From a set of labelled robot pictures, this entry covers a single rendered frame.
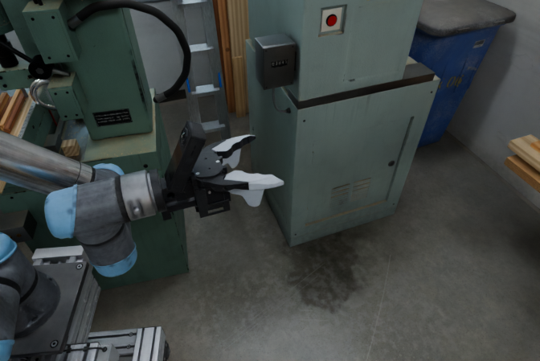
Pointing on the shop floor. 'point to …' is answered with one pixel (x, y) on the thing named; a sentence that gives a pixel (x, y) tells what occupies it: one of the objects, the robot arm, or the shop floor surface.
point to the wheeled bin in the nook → (453, 47)
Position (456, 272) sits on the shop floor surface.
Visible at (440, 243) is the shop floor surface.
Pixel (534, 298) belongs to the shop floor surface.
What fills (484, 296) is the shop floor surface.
